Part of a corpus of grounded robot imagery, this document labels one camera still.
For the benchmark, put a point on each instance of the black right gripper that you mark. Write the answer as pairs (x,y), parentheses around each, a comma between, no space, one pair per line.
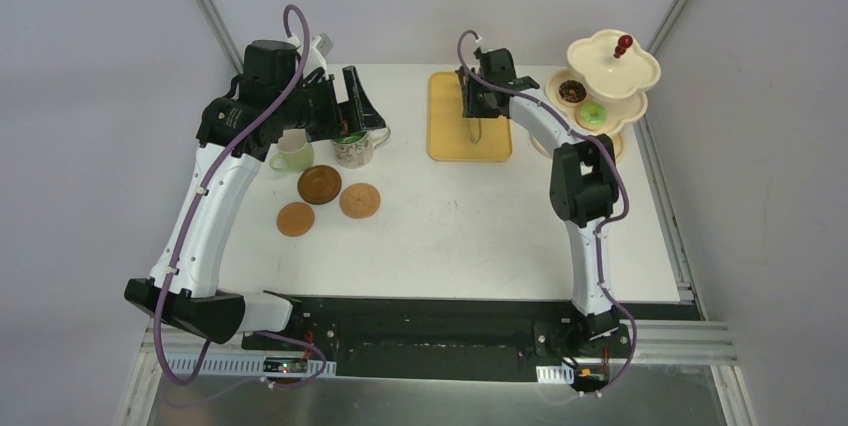
(475,99)

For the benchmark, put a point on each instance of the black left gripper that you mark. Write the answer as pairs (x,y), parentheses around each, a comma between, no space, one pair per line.
(341,107)

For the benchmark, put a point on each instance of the chocolate sprinkled donut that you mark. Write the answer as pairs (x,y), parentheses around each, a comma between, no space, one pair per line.
(572,92)

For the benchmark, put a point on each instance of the light woven round coaster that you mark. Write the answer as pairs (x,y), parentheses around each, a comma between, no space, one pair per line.
(360,200)

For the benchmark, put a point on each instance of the green frosted donut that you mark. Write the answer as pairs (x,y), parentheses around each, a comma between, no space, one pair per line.
(592,115)

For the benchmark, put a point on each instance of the metal tongs with black tips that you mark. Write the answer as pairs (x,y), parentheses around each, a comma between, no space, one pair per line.
(472,123)

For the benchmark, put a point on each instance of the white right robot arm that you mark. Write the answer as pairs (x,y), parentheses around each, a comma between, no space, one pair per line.
(584,183)

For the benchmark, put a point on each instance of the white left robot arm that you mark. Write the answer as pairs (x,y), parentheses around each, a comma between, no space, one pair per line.
(280,89)

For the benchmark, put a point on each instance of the floral mug with green inside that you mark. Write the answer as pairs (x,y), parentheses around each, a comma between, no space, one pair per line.
(357,150)

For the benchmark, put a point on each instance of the light green mug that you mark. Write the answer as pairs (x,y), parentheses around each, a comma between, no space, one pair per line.
(293,153)

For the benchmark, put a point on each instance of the dark brown wooden coaster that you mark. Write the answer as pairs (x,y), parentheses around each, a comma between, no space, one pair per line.
(319,185)

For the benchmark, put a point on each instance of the yellow plastic tray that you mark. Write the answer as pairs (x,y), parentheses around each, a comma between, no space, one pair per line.
(447,134)

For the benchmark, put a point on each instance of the cream three-tier cake stand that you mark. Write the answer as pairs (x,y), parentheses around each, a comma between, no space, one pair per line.
(616,72)

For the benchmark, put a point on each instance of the orange round coaster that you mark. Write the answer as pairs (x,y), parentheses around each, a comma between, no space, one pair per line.
(295,219)

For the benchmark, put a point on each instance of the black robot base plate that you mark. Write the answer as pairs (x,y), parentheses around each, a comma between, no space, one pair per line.
(467,340)

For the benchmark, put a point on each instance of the left aluminium frame post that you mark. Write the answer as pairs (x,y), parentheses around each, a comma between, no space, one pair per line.
(220,31)

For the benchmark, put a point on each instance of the right white slotted cable duct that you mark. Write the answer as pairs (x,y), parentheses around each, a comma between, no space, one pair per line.
(555,374)

